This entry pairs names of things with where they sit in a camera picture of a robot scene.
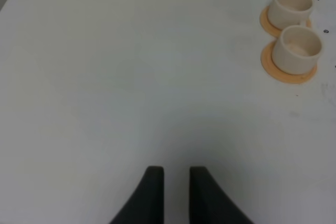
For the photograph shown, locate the far white teacup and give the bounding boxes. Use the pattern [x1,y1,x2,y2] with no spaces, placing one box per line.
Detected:
[267,0,314,30]

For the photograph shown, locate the white teacup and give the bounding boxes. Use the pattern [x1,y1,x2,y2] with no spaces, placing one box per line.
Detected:
[271,25,323,75]
[267,0,314,30]

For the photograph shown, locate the orange coaster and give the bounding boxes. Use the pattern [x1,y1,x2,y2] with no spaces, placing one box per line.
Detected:
[260,40,318,84]
[260,4,313,38]

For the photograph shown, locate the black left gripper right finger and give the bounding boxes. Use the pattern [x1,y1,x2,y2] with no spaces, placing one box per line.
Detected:
[190,166,252,223]

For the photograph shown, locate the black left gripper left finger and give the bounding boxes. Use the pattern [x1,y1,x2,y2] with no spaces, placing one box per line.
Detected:
[111,166,164,223]

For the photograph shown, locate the near orange coaster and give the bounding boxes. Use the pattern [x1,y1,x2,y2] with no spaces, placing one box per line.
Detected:
[260,40,318,84]

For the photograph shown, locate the far orange coaster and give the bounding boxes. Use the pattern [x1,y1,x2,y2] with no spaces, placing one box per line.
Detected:
[260,4,313,38]

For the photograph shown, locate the near white teacup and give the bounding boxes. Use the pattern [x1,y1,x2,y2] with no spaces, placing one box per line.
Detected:
[271,25,323,75]

